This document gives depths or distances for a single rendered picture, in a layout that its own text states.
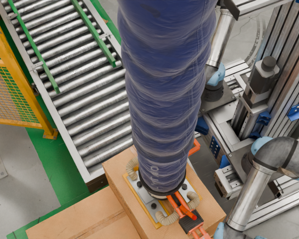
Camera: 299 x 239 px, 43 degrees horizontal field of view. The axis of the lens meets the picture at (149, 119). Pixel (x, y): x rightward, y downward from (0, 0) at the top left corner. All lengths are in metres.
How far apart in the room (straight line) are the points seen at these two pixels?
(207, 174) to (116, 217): 0.81
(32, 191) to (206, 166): 1.38
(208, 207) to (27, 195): 1.64
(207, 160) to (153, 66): 2.09
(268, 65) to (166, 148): 0.65
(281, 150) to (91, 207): 1.40
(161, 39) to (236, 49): 2.99
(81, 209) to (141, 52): 1.73
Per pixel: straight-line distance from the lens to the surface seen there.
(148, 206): 2.01
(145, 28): 0.80
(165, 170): 1.52
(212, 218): 2.03
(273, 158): 1.45
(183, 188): 2.01
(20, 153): 3.36
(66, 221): 2.49
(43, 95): 2.84
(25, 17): 3.42
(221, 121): 2.24
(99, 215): 2.46
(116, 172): 2.10
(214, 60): 1.84
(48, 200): 3.15
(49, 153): 3.28
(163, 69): 0.89
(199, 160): 2.92
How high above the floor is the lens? 2.90
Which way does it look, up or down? 62 degrees down
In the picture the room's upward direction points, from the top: 3 degrees counter-clockwise
